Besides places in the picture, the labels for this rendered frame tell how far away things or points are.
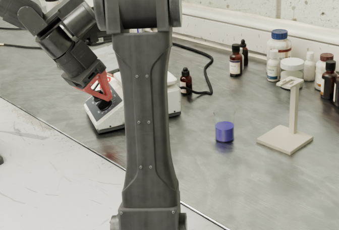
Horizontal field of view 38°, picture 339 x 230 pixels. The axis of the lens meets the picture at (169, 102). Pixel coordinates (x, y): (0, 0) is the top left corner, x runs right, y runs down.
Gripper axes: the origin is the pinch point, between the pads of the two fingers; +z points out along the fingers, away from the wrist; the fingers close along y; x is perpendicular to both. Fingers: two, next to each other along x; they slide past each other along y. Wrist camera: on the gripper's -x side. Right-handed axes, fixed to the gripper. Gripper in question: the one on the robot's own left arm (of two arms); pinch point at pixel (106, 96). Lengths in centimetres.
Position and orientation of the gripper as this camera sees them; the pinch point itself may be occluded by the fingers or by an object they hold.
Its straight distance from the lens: 107.3
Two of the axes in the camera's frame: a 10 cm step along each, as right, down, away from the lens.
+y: -5.6, -1.8, 8.1
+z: 5.5, 6.5, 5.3
